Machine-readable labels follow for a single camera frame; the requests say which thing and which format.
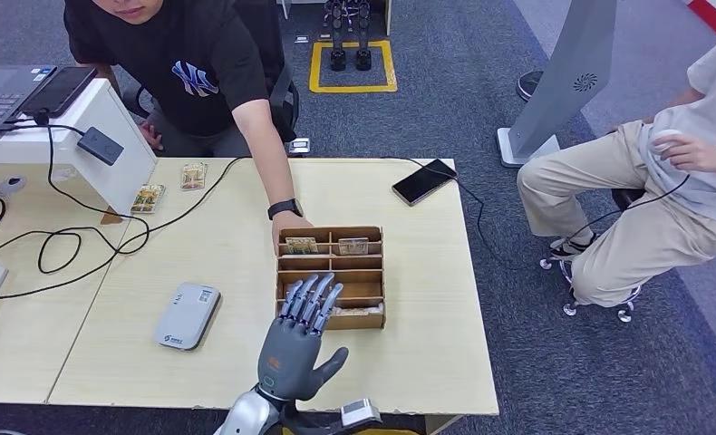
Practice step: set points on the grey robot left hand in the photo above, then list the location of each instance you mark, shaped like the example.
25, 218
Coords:
289, 360

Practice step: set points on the person's right hand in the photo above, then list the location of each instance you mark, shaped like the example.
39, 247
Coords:
151, 135

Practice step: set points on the person's left hand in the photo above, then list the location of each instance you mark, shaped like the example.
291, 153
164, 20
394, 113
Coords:
289, 220
694, 155

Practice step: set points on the white handheld controller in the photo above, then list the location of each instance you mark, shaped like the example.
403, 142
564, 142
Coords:
663, 138

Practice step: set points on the wooden organizer box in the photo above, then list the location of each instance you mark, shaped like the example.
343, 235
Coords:
358, 282

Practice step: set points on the person's left forearm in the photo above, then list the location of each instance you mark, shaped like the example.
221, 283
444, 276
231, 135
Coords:
268, 150

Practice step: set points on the person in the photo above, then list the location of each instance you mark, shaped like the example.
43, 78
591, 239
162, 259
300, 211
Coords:
202, 66
634, 228

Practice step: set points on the white card reader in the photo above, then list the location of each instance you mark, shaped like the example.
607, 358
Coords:
187, 315

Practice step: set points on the black wristwatch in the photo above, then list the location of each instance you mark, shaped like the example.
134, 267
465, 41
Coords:
285, 209

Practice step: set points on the small black box device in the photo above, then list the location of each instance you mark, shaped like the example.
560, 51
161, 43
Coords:
100, 146

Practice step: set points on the white desk riser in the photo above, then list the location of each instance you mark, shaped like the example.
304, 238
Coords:
100, 109

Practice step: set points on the silver floor socket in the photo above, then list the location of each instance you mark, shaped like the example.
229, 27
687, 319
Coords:
301, 38
299, 145

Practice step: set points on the stool with casters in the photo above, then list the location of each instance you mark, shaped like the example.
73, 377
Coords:
625, 197

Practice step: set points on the black smartphone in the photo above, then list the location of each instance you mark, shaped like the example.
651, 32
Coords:
424, 182
59, 91

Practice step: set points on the black office chair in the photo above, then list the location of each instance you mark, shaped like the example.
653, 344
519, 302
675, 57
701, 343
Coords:
286, 102

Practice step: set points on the yellow floor tape strip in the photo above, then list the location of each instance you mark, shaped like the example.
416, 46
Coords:
400, 432

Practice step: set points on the red floor strip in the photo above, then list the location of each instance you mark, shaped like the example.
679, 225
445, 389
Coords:
712, 15

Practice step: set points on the grey computer mouse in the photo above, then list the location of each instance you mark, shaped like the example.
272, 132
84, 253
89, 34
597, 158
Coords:
12, 185

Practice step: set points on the grey kiosk stand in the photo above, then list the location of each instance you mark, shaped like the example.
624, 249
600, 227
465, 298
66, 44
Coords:
565, 72

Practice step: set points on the yellow floor tape square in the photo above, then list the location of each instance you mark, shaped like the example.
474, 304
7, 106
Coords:
315, 68

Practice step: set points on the grey laptop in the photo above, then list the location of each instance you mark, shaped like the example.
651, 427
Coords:
0, 99

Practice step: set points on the black round base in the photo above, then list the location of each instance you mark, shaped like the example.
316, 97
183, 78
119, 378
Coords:
527, 86

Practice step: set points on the black camera bracket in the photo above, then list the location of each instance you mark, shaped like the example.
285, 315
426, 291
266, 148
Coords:
310, 423

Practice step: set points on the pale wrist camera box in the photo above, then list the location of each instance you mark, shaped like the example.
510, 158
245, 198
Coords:
361, 412

